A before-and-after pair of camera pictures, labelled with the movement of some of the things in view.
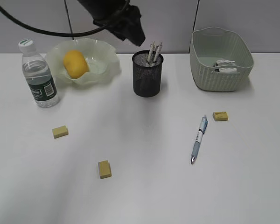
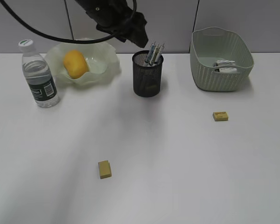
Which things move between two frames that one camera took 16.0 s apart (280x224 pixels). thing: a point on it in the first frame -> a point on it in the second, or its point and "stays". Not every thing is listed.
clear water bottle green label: [38, 76] stays
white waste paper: [225, 62] stays
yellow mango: [75, 63] stays
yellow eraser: [60, 131] -> [153, 87]
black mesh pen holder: [147, 79] stays
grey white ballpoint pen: [151, 53] -> [159, 52]
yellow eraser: [220, 116] stays
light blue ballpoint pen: [202, 130] -> [150, 53]
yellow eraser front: [104, 167] stays
